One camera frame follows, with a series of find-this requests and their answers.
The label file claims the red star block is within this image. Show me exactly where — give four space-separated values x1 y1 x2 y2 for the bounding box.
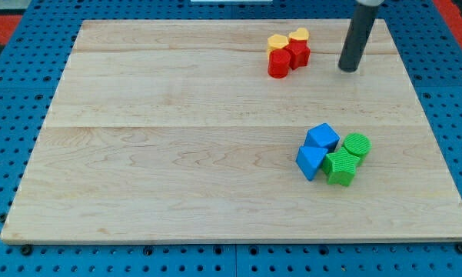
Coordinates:
284 40 311 70

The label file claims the yellow hexagon block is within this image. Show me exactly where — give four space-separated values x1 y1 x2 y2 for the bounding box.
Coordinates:
267 34 289 57

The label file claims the light wooden board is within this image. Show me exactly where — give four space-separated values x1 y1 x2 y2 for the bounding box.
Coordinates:
0 19 462 245

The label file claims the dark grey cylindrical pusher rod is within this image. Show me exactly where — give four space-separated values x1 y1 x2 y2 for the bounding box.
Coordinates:
337 0 384 72

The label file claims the blue cube block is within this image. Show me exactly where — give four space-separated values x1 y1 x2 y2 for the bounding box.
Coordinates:
304 123 340 152

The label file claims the green star block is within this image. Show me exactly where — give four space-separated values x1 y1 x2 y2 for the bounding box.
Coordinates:
321 147 361 187

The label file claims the green cylinder block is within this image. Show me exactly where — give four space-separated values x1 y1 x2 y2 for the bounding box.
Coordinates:
342 132 372 166

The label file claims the blue triangle block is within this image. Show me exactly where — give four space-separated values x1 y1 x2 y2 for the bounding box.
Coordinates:
296 146 327 181

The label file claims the red cylinder block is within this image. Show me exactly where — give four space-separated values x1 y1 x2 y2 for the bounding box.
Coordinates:
268 49 291 78

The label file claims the yellow heart block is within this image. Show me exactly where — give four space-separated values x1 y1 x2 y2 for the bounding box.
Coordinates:
288 27 310 42

